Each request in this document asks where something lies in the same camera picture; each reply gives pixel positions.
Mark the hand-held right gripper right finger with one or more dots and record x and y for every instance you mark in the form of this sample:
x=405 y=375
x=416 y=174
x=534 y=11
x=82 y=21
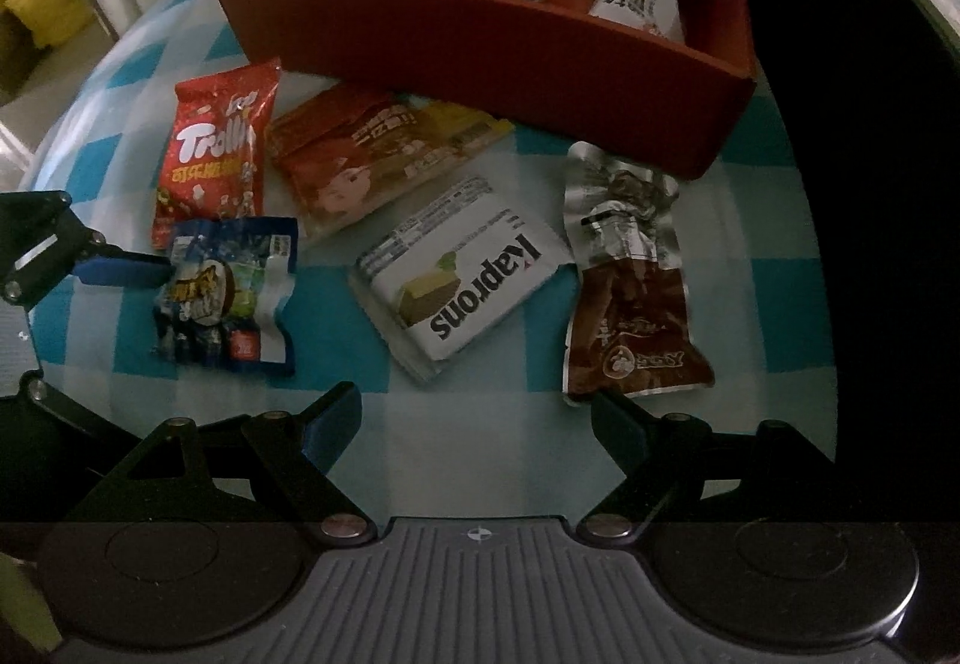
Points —
x=619 y=431

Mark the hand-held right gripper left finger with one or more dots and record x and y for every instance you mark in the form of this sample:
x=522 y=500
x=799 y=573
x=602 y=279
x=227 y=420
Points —
x=334 y=424

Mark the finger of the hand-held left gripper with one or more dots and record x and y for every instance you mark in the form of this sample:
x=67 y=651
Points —
x=45 y=424
x=127 y=268

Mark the blue candy packet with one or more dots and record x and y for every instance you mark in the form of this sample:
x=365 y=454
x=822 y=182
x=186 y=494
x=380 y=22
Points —
x=225 y=304

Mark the silver brown snack packet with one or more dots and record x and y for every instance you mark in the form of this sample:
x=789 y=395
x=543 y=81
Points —
x=630 y=304

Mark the red gummy candy packet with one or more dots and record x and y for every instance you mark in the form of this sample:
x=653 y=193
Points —
x=210 y=146

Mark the white wafer packet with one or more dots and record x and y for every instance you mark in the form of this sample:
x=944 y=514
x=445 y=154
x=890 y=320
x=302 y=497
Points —
x=450 y=289

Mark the orange red cartoon snack packet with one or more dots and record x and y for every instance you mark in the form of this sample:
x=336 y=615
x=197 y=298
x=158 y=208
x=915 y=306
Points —
x=337 y=169

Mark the yellow snack packet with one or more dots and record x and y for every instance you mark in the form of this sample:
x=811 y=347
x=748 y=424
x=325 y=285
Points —
x=472 y=127

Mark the red cardboard box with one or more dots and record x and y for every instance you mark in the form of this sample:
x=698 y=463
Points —
x=487 y=63

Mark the blue white checkered sheet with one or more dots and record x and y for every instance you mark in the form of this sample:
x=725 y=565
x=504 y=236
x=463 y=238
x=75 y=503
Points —
x=465 y=454

